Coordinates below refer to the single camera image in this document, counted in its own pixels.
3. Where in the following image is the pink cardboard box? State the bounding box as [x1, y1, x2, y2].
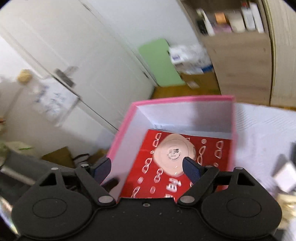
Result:
[107, 95, 236, 199]

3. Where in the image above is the pink round case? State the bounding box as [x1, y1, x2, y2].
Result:
[153, 133, 196, 177]

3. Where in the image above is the red glasses-pattern cloth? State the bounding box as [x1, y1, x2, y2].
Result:
[120, 129, 232, 200]

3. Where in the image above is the cardboard box on floor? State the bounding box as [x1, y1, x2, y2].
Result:
[180, 72, 221, 94]

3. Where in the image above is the white door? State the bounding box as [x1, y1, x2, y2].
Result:
[1, 1, 154, 156]

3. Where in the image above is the white plastic package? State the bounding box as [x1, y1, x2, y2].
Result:
[168, 44, 213, 75]

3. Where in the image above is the green folding table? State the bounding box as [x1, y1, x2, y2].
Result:
[138, 39, 185, 87]

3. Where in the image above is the wooden shelf cabinet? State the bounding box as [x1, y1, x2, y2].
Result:
[178, 1, 273, 105]

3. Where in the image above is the metal door handle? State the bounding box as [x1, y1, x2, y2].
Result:
[54, 66, 78, 88]

